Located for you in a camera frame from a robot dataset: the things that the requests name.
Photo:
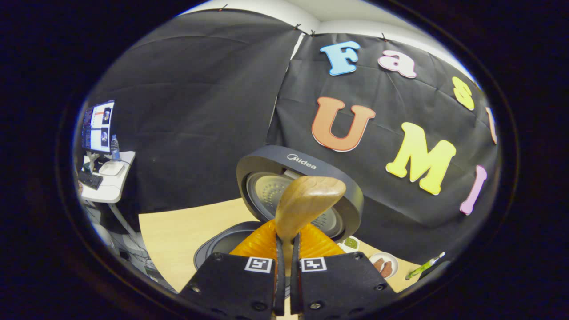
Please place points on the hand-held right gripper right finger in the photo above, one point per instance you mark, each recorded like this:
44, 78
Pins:
338, 289

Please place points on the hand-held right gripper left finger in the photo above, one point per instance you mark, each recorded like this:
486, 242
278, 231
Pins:
235, 289

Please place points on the wooden spoon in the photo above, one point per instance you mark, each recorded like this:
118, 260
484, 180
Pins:
306, 200

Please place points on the dark grey rice cooker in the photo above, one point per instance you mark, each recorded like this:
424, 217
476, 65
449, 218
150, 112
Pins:
266, 160

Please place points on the brown meat piece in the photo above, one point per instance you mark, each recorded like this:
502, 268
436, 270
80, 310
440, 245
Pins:
387, 270
378, 265

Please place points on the white divided bean dish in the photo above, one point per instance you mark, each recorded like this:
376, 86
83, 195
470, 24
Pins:
351, 243

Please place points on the white round plate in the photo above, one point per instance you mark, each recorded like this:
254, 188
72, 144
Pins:
390, 257

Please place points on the green drink bottle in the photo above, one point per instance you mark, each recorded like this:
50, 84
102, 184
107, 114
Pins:
422, 266

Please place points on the white side desk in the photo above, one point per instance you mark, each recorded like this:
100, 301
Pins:
113, 189

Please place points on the white flat box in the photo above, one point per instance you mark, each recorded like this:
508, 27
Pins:
112, 168

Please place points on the black backdrop cloth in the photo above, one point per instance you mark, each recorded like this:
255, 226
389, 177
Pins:
200, 111

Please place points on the black keyboard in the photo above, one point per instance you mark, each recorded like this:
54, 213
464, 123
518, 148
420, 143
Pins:
90, 180

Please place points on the clear water bottle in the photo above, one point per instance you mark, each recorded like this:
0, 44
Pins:
115, 149

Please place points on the computer monitor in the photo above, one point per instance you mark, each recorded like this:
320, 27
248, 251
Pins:
98, 126

